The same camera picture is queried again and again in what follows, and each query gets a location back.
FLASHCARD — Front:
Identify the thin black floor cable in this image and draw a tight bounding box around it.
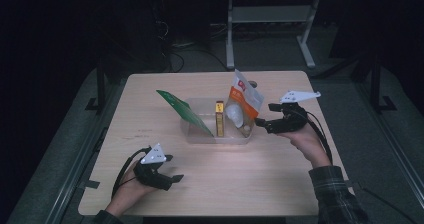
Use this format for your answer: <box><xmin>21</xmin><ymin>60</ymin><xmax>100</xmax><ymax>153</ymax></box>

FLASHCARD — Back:
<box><xmin>359</xmin><ymin>185</ymin><xmax>419</xmax><ymax>224</ymax></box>

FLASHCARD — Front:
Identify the right hand-held gripper black cable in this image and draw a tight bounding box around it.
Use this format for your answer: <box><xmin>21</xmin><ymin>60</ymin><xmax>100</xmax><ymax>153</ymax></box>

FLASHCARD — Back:
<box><xmin>301</xmin><ymin>110</ymin><xmax>334</xmax><ymax>167</ymax></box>

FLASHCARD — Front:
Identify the hand-held gripper black cable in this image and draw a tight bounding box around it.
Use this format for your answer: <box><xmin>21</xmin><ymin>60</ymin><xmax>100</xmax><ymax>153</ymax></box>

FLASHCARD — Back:
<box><xmin>301</xmin><ymin>110</ymin><xmax>334</xmax><ymax>167</ymax></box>
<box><xmin>111</xmin><ymin>147</ymin><xmax>153</xmax><ymax>198</ymax></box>

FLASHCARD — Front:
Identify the clear plastic container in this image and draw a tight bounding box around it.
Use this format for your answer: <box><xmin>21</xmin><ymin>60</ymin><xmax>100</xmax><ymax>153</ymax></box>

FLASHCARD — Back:
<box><xmin>179</xmin><ymin>97</ymin><xmax>255</xmax><ymax>146</ymax></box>

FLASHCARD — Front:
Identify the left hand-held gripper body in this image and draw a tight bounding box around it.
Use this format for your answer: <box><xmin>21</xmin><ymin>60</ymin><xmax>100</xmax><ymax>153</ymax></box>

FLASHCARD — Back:
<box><xmin>133</xmin><ymin>142</ymin><xmax>174</xmax><ymax>192</ymax></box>

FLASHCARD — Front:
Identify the black table edge strap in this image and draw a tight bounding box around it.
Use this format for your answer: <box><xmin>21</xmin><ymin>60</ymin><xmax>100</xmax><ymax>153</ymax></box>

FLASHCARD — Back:
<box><xmin>344</xmin><ymin>179</ymin><xmax>362</xmax><ymax>190</ymax></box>
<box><xmin>79</xmin><ymin>179</ymin><xmax>101</xmax><ymax>190</ymax></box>

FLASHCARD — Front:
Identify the left hand-held gripper black cable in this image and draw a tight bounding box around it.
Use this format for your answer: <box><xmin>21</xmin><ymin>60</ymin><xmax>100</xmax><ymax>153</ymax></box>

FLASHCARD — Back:
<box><xmin>111</xmin><ymin>147</ymin><xmax>153</xmax><ymax>198</ymax></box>

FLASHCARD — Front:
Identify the person's left hand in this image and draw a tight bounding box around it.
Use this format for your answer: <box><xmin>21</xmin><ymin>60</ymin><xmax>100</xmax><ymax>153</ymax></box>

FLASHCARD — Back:
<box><xmin>105</xmin><ymin>160</ymin><xmax>158</xmax><ymax>218</ymax></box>

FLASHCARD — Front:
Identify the green and gold snack packet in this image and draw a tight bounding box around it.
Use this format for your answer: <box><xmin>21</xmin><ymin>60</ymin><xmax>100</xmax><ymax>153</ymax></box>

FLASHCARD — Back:
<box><xmin>155</xmin><ymin>89</ymin><xmax>215</xmax><ymax>138</ymax></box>

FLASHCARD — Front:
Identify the black metal stand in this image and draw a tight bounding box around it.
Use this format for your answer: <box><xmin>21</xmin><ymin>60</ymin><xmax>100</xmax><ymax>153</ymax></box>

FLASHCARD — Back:
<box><xmin>84</xmin><ymin>58</ymin><xmax>108</xmax><ymax>115</ymax></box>
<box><xmin>369</xmin><ymin>52</ymin><xmax>398</xmax><ymax>116</ymax></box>

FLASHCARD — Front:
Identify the person's right hand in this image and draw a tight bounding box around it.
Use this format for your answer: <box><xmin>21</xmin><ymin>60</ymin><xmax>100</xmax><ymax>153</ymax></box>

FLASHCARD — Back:
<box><xmin>277</xmin><ymin>123</ymin><xmax>332</xmax><ymax>169</ymax></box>

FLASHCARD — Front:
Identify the white and orange packet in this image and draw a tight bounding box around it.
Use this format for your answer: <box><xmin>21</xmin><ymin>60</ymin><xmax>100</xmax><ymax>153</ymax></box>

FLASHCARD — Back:
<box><xmin>224</xmin><ymin>68</ymin><xmax>265</xmax><ymax>138</ymax></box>

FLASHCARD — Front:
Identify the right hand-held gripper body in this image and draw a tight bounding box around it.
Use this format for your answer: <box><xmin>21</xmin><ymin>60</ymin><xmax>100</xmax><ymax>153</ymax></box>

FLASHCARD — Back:
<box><xmin>264</xmin><ymin>89</ymin><xmax>322</xmax><ymax>135</ymax></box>

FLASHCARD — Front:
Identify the white metal table frame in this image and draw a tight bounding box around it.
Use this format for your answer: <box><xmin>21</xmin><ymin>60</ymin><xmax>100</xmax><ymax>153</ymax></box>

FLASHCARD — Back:
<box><xmin>225</xmin><ymin>0</ymin><xmax>323</xmax><ymax>70</ymax></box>

